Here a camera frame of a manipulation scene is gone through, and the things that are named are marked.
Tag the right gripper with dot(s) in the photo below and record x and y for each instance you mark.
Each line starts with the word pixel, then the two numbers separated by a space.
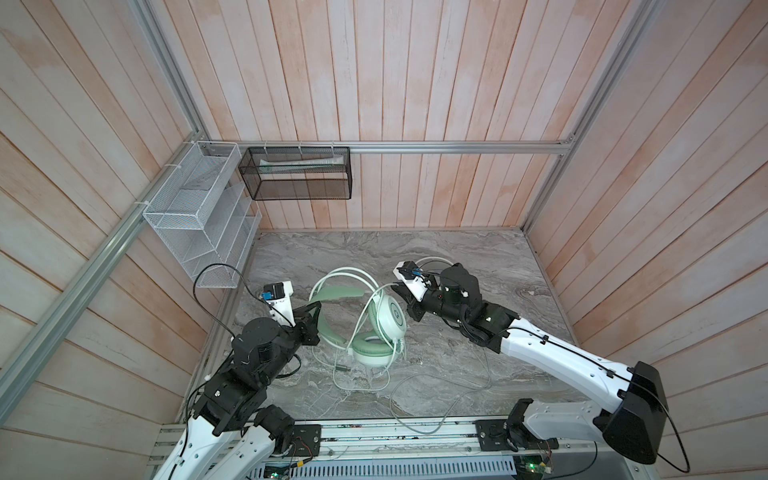
pixel 416 308

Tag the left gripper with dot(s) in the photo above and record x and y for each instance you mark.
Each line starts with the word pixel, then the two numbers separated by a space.
pixel 304 320

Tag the green headphones with cable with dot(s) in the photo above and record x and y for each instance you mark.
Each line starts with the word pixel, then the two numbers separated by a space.
pixel 378 337

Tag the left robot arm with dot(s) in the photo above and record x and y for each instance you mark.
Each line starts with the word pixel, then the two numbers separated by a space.
pixel 234 390

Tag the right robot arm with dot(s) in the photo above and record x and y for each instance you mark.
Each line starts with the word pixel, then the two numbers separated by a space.
pixel 626 407

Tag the white headphones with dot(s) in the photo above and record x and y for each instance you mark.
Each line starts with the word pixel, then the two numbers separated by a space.
pixel 433 260

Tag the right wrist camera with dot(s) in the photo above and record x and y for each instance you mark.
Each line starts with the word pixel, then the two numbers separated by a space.
pixel 416 280

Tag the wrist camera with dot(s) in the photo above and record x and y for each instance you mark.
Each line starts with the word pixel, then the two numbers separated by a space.
pixel 278 298
pixel 416 280

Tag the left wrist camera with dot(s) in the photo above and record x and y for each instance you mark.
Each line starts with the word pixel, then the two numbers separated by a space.
pixel 278 298

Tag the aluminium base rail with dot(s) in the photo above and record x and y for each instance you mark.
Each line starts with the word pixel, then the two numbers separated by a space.
pixel 421 448

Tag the black wire mesh basket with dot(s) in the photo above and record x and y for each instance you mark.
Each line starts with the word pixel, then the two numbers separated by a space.
pixel 273 173

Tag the white wire mesh shelf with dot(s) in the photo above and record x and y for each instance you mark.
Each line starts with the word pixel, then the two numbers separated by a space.
pixel 203 216

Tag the aluminium frame bar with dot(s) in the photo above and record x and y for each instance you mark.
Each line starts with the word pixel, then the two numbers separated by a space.
pixel 419 147

